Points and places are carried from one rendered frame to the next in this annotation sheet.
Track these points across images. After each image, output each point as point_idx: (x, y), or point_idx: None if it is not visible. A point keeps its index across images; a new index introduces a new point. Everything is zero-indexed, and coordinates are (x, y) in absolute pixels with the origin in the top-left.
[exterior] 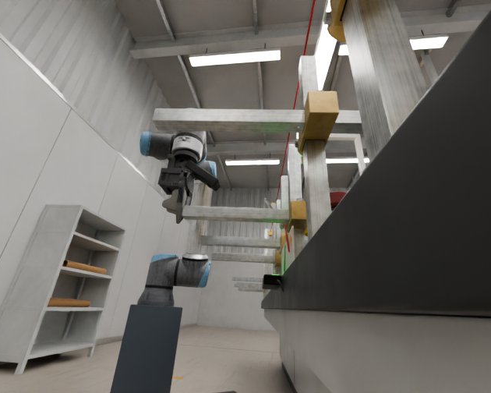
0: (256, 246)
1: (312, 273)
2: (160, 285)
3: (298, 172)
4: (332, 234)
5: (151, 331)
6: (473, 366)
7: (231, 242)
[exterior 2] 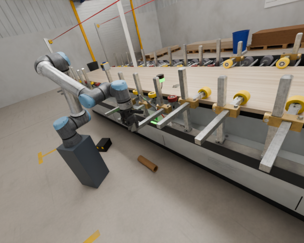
0: None
1: None
2: (73, 135)
3: (160, 90)
4: (209, 144)
5: (86, 150)
6: None
7: None
